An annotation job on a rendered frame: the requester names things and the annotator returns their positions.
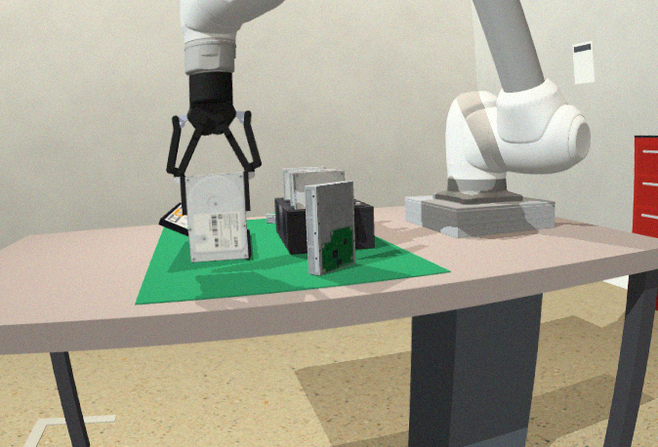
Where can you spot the green mat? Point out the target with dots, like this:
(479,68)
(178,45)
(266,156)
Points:
(171,277)

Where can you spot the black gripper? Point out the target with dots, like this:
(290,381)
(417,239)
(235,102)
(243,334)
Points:
(210,112)

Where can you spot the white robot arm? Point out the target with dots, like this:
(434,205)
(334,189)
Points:
(535,130)

